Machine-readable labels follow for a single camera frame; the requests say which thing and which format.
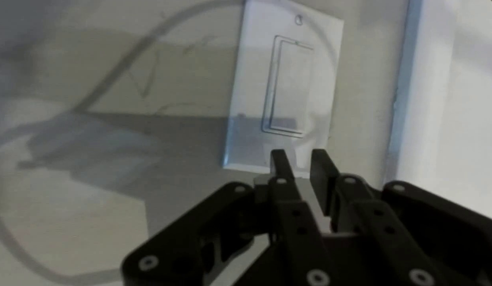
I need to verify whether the white door casing trim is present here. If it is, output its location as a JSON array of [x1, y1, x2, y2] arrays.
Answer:
[[384, 0, 492, 211]]

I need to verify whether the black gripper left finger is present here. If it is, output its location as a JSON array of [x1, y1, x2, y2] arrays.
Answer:
[[121, 147, 332, 286]]

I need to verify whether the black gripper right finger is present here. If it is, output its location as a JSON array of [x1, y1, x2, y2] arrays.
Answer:
[[308, 147, 492, 286]]

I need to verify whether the white rocker light switch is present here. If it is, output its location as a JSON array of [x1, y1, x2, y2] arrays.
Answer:
[[221, 0, 348, 177]]

